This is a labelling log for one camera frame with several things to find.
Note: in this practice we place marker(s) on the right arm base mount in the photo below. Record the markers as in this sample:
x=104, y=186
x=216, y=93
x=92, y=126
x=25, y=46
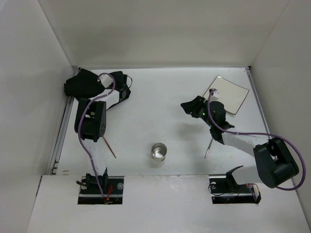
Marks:
x=225, y=190

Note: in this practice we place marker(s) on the aluminium table rail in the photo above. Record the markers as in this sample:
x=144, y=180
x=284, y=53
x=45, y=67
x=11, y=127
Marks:
x=249, y=74
x=57, y=148

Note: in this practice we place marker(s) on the copper fork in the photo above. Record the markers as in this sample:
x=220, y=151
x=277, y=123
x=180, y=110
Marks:
x=108, y=145

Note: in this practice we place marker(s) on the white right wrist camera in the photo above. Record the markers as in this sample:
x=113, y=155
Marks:
x=214, y=94

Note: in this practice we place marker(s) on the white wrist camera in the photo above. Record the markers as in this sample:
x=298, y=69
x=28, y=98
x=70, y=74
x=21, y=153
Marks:
x=214, y=94
x=105, y=80

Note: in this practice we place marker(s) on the right aluminium table rail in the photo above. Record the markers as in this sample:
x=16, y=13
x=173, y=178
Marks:
x=249, y=74

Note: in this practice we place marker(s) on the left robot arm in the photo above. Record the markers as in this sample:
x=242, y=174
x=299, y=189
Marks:
x=90, y=125

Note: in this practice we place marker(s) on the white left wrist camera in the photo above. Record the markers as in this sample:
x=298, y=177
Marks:
x=105, y=80

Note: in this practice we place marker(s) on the silver knife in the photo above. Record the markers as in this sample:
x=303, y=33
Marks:
x=208, y=148

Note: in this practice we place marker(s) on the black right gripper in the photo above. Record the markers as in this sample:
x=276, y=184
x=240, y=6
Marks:
x=196, y=109

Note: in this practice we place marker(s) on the silver metal cup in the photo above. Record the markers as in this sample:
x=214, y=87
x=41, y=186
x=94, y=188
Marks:
x=158, y=154

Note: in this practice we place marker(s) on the white square plate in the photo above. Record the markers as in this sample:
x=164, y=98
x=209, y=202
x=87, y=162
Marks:
x=229, y=94

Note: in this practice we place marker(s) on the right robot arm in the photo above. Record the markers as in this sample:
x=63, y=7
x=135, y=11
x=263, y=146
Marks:
x=274, y=162

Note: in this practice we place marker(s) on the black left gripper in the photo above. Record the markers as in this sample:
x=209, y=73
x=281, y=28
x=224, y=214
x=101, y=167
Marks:
x=79, y=86

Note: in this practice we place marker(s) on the left aluminium table rail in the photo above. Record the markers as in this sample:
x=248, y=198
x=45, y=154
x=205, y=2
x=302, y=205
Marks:
x=57, y=148

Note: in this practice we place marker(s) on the black cloth placemat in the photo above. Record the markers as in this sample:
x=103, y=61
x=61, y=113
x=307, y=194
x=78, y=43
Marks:
x=85, y=84

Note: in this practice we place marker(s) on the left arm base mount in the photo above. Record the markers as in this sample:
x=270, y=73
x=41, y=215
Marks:
x=111, y=193

